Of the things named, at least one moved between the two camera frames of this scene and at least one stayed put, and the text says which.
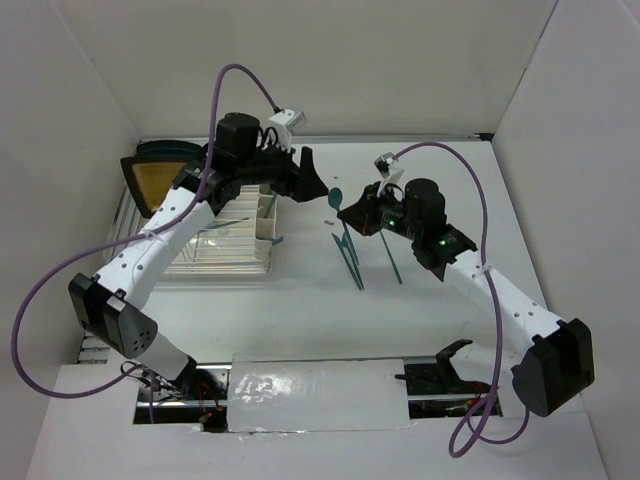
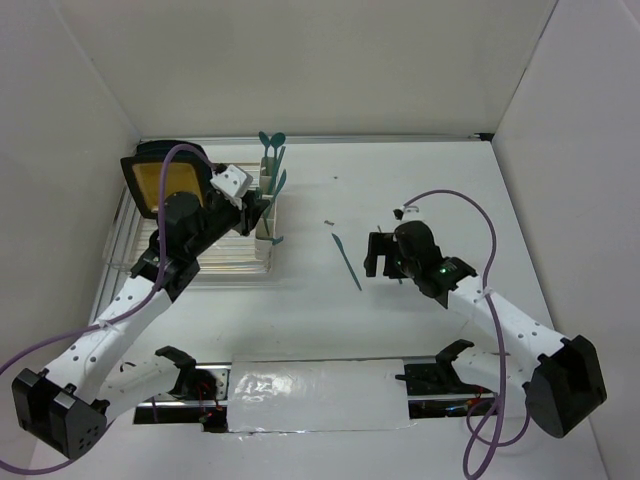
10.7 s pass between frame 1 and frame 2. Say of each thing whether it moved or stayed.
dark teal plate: stayed
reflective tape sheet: stayed
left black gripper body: moved
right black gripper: moved
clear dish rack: stayed
